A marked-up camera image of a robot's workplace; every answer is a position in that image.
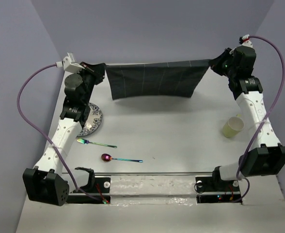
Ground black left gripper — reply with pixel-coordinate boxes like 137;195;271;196
73;62;105;104

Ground blue floral white plate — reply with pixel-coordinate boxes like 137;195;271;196
77;103;103;137

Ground cream cup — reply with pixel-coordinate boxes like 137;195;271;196
222;116;245;138

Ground dark grey checked cloth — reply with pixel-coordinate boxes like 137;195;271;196
106;59;209;100

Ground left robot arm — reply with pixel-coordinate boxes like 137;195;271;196
17;62;106;206

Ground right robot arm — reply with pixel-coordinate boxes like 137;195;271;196
209;46;285;190

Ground iridescent fork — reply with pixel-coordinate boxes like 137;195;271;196
77;138;117;149

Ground iridescent spoon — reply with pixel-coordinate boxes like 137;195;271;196
101;153;143;163

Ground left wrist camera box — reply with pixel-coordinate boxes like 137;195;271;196
56;52;84;73

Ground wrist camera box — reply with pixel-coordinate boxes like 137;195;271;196
239;34;253;48
56;52;84;73

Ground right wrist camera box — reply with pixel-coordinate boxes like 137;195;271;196
239;34;253;48

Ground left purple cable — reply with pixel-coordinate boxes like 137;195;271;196
16;63;106;203

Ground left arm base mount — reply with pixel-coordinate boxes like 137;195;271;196
63;167;111;204

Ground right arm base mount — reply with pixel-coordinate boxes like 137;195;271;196
194;176;242;204

